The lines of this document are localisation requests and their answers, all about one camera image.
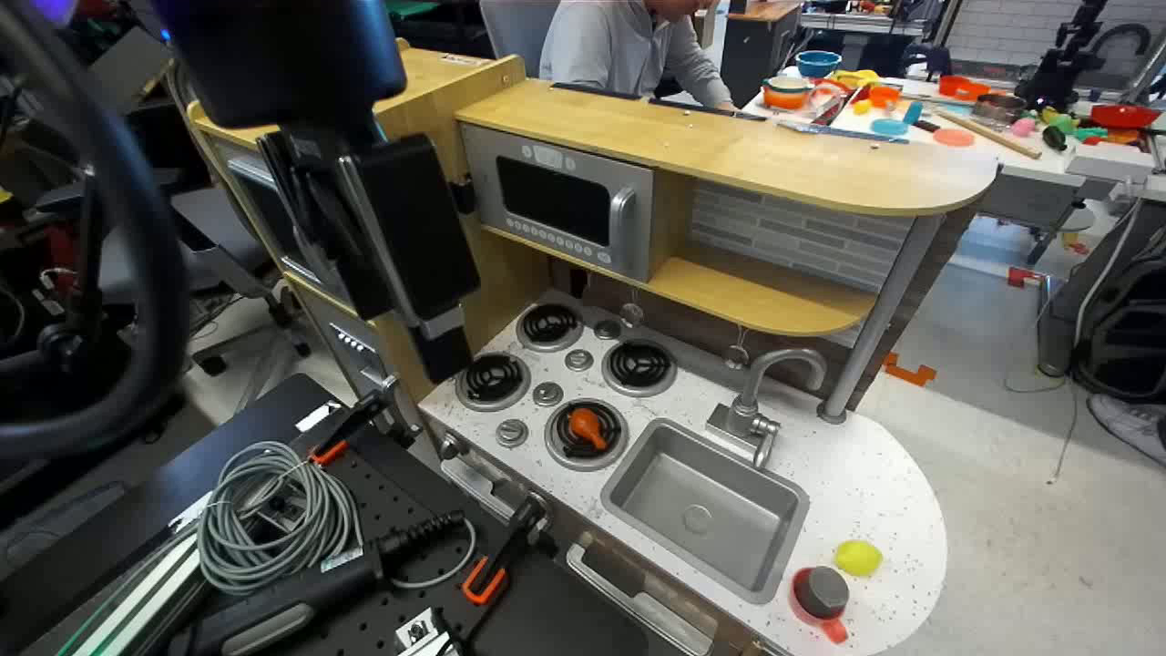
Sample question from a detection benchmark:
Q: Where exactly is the green white bar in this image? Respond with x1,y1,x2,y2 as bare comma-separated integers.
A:
49,531,204,656

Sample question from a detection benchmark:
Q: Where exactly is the thin black cable loop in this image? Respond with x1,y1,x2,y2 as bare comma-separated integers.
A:
374,509,483,594

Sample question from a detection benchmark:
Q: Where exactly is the black stove burner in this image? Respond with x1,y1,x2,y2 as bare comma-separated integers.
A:
600,334,681,400
544,398,634,475
450,349,536,412
517,298,587,353

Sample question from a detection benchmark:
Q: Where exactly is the black perforated robot table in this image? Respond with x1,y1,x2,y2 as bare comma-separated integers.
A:
0,370,659,656

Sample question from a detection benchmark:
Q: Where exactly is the blue bowl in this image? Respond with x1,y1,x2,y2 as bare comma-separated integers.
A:
795,49,846,79

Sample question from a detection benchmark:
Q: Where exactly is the wooden stick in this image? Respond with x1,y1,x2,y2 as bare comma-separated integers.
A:
926,107,1045,164

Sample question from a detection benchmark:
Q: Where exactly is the grey cylindrical object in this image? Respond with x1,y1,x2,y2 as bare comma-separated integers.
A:
795,566,853,620

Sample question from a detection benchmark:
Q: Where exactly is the black stand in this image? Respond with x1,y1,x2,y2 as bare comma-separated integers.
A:
1017,0,1113,112

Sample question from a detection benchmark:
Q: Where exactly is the orange handled black clamp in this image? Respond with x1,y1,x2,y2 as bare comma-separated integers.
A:
301,385,397,477
454,490,553,611

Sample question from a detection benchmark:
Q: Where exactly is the red toy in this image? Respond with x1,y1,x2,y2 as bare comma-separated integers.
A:
1087,101,1163,136

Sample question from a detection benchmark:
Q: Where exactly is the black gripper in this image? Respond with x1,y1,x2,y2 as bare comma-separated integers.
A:
357,133,483,385

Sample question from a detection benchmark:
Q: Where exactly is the black bag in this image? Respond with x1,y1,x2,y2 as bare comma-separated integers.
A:
1066,198,1166,404

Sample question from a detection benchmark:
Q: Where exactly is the grey office chair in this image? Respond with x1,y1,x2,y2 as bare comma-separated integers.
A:
473,0,564,79

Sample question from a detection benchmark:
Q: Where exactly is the person in grey shirt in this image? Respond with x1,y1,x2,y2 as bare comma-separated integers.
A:
536,0,739,112

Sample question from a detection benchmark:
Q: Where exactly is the silver toy microwave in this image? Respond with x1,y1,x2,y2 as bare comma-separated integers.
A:
454,125,659,286

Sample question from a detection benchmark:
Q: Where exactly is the thick black hose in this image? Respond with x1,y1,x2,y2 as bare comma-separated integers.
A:
0,0,195,463

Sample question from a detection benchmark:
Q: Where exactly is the silver toy sink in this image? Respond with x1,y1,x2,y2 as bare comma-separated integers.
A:
597,417,813,609

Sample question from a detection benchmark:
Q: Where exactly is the white work table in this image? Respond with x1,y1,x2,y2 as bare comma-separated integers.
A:
739,66,1166,248

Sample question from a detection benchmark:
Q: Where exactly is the grey coiled cable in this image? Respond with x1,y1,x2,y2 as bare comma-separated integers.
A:
191,438,366,597

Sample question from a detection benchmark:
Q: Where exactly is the silver toy faucet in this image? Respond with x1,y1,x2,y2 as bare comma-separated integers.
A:
703,343,835,472

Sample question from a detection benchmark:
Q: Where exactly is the orange bowl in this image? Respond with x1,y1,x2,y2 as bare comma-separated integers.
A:
761,72,817,116

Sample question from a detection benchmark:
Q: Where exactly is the orange toy piece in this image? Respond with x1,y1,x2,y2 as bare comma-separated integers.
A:
559,404,619,458

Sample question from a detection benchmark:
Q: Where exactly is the yellow toy lemon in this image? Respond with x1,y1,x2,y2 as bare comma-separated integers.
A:
830,537,890,581

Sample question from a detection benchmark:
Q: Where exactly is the black tool handle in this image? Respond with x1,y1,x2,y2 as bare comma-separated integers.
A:
191,551,392,656

